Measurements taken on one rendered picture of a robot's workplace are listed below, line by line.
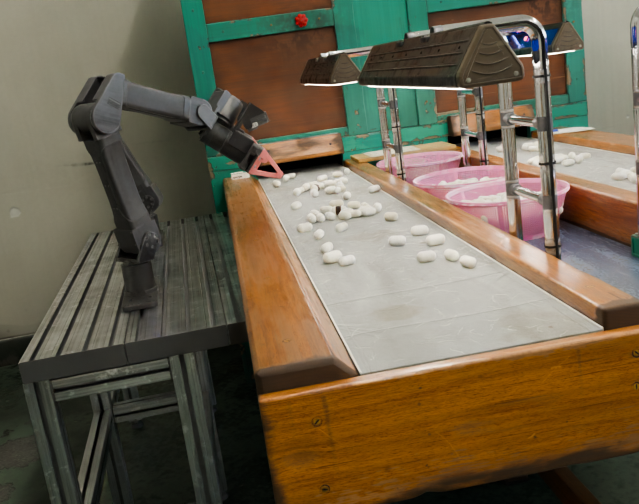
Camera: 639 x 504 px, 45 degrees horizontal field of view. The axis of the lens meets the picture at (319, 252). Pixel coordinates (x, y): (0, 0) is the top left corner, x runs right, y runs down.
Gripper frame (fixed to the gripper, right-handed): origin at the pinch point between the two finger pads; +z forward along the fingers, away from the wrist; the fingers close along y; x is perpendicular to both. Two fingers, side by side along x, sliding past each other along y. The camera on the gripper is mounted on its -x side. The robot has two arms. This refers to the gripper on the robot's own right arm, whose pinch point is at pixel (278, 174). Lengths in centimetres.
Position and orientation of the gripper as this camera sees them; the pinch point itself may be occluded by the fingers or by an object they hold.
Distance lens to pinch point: 180.8
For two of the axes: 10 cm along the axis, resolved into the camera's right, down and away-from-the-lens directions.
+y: -1.4, -2.1, 9.7
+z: 8.4, 4.9, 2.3
